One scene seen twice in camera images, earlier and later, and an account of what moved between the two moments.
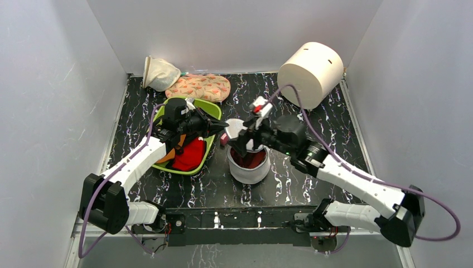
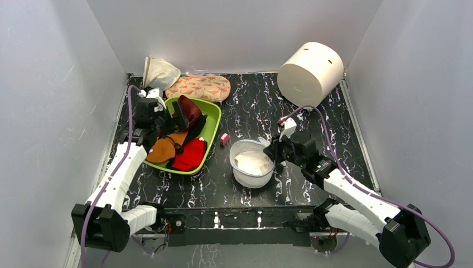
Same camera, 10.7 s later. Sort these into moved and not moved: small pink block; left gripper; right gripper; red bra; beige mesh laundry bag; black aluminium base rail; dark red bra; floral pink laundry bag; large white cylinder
Moved: right gripper; left gripper; dark red bra
Not moved: red bra; large white cylinder; black aluminium base rail; beige mesh laundry bag; floral pink laundry bag; small pink block
